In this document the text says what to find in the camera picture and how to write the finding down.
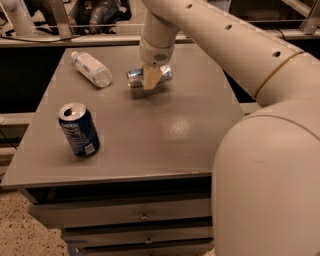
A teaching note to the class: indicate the grey drawer cabinet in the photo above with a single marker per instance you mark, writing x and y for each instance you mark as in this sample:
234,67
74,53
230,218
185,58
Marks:
152,149

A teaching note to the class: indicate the bottom grey drawer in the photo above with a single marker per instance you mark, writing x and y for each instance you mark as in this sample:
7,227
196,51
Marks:
178,248

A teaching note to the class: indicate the middle grey drawer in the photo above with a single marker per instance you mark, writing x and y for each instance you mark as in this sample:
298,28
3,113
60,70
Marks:
136,236

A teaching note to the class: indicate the clear plastic water bottle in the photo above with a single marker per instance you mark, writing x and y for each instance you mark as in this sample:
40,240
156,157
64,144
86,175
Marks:
92,69

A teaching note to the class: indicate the grey drawer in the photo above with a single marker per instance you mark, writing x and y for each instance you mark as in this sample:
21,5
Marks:
136,236
178,248
93,214

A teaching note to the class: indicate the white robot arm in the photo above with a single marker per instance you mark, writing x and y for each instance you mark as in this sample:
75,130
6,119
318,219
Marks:
266,171

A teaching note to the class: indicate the top grey drawer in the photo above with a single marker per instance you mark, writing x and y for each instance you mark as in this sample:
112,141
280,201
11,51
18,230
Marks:
93,214

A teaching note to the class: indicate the blue soda can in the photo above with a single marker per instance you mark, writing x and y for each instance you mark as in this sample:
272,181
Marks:
78,127

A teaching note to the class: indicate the silver redbull can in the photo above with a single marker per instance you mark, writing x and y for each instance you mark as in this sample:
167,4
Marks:
149,77

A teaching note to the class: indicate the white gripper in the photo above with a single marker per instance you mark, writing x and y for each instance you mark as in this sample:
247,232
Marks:
156,55

